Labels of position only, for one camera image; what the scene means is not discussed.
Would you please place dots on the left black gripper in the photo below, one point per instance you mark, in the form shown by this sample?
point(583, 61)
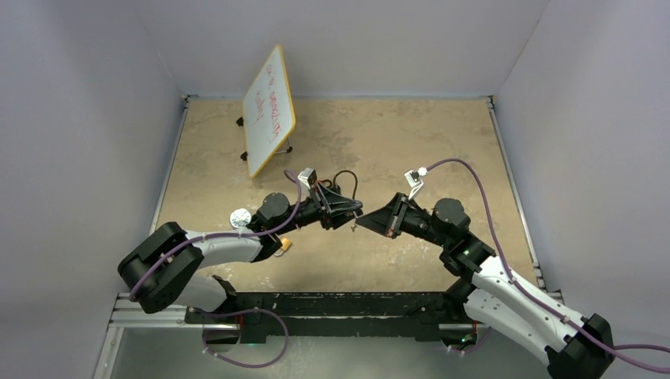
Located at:
point(332, 210)

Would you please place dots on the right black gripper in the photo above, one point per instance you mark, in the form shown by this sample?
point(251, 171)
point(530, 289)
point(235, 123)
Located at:
point(389, 219)

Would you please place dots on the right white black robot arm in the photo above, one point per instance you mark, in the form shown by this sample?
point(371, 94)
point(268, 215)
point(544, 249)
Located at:
point(569, 344)

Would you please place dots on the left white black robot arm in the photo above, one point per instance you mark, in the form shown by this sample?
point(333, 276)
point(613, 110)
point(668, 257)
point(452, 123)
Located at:
point(161, 271)

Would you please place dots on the brass padlock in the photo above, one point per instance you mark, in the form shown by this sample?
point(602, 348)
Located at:
point(285, 245)

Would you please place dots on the yellow framed whiteboard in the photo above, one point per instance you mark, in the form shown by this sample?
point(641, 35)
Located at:
point(268, 113)

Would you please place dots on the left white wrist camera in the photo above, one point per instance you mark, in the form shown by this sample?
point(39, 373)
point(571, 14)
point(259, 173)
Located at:
point(307, 178)

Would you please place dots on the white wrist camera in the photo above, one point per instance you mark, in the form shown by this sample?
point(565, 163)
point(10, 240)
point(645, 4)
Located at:
point(307, 178)
point(415, 181)

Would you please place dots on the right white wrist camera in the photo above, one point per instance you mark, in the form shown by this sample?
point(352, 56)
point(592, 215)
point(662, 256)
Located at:
point(415, 181)

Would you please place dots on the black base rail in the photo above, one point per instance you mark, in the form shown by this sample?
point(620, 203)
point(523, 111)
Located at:
point(431, 316)

